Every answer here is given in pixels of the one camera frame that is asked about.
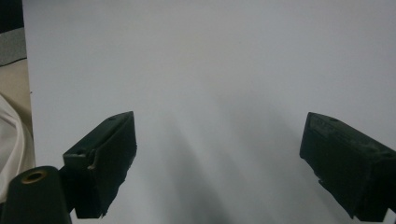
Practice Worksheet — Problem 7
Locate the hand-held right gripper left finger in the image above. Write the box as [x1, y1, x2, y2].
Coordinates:
[64, 111, 138, 219]

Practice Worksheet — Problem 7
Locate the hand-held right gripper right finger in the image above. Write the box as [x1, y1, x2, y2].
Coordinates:
[299, 111, 396, 222]

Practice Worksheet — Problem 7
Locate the white cloth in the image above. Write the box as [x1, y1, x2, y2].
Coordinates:
[0, 92, 35, 203]

